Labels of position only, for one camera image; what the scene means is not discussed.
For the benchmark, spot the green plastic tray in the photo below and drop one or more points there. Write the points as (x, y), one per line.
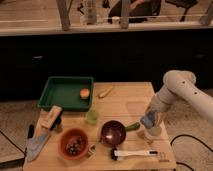
(64, 91)

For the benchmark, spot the yellow toy banana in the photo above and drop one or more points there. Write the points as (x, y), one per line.
(105, 92)

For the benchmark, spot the wooden block brush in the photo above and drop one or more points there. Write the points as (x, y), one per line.
(51, 117)

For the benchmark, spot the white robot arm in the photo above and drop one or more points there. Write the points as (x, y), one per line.
(177, 84)

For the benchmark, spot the person in background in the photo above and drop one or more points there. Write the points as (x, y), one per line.
(139, 9)

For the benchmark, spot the white paper cup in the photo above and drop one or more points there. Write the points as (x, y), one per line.
(152, 133)

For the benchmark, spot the orange toy fruit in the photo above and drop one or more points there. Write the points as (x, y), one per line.
(84, 93)

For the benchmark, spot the dark purple bowl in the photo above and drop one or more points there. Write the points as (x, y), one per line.
(113, 133)

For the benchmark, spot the small white clip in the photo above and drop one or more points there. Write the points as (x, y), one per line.
(91, 150)

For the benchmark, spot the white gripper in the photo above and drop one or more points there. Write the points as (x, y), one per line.
(160, 102)

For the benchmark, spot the white dish brush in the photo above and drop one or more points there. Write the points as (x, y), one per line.
(115, 153)

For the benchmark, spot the small green cup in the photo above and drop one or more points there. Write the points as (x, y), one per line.
(92, 117)

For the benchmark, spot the grey blade knife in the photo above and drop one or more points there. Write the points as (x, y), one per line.
(35, 143)

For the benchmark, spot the small clear tabletop item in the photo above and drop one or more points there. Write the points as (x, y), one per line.
(162, 157)

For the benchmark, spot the orange bowl with items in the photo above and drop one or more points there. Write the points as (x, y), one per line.
(73, 144)

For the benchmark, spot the green toy cucumber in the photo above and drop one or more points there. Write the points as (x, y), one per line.
(133, 127)

